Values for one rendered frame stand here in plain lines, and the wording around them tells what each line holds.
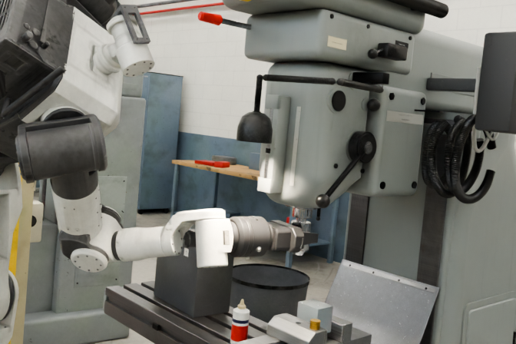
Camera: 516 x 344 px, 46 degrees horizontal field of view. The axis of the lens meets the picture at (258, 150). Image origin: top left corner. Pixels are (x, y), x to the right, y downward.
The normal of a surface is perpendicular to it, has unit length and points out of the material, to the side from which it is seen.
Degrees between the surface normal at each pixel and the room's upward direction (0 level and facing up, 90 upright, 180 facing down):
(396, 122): 90
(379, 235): 90
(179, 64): 90
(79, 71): 58
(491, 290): 89
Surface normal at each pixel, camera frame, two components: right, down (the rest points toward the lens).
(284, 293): 0.39, 0.14
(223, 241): 0.52, -0.22
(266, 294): -0.05, 0.11
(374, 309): -0.62, -0.48
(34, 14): 0.79, -0.44
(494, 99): -0.73, -0.04
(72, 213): -0.09, 0.71
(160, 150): 0.67, 0.10
